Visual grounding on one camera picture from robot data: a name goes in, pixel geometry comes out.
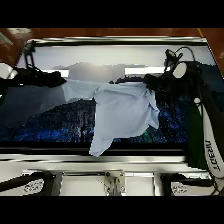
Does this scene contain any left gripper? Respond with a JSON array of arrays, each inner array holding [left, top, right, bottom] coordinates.
[[39, 69, 68, 89]]

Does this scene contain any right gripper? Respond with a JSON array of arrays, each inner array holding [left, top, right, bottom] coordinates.
[[143, 73, 168, 94]]

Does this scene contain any light blue shirt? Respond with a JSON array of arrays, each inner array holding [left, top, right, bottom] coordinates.
[[61, 77, 161, 158]]

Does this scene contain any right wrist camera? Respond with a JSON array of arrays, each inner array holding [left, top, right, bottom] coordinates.
[[163, 48, 184, 69]]

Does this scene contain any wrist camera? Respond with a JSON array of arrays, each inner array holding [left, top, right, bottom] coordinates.
[[22, 39, 38, 70], [163, 48, 184, 69]]

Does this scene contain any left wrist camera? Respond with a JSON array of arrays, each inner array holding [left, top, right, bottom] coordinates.
[[22, 39, 38, 70]]

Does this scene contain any silver frame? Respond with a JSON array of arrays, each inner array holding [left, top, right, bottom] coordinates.
[[0, 35, 224, 197]]

